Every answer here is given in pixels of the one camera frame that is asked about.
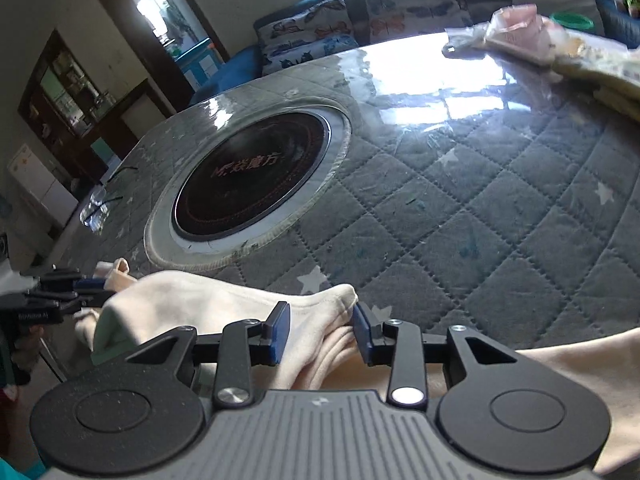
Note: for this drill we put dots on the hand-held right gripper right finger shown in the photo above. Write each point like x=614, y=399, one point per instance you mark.
x=361, y=335

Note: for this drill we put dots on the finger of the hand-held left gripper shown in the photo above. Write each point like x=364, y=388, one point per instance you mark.
x=92, y=285
x=75, y=305

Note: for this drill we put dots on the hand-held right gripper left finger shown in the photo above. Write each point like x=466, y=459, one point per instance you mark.
x=280, y=332

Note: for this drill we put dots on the cream garment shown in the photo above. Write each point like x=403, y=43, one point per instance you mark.
x=175, y=305

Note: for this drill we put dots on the white cabinet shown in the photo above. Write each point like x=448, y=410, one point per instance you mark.
x=40, y=185

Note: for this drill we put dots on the black round induction cooktop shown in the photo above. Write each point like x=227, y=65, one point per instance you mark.
x=250, y=175

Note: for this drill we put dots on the grey quilted star tablecloth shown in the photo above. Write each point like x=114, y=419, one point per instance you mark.
x=475, y=200

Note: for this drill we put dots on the dark wooden cabinet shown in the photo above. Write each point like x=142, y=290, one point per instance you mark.
x=60, y=95

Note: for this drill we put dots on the blue cabinet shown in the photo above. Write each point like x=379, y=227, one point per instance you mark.
x=200, y=62

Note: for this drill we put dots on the blue sofa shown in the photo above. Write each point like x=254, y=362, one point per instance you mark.
x=240, y=67

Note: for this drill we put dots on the butterfly print cushion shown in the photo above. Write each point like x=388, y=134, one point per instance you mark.
x=415, y=2
x=305, y=35

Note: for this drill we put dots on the pink garment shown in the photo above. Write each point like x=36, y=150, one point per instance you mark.
x=515, y=32

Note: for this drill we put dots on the green round lid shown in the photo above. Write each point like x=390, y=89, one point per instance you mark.
x=572, y=20

